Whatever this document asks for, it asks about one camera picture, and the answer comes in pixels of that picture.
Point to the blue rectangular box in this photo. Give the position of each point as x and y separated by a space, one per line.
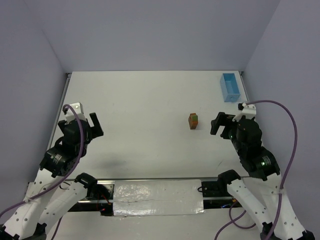
229 88

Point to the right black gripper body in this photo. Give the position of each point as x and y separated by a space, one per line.
225 126

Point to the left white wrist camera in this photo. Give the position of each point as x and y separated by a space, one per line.
72 110

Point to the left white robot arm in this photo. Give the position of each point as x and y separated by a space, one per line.
35 216

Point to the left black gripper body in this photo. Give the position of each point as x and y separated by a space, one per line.
88 128

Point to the silver tape patch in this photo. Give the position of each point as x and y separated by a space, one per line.
157 198

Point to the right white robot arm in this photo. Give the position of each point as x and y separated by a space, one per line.
274 216

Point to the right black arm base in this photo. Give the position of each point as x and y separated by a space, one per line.
214 189

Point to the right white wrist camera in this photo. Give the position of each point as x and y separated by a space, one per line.
246 111

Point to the green house-shaped block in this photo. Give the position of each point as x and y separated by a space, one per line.
194 117

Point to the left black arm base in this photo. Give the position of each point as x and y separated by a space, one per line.
100 200

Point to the orange arch block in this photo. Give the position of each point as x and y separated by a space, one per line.
192 124

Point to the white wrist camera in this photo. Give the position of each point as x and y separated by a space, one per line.
72 110
246 111

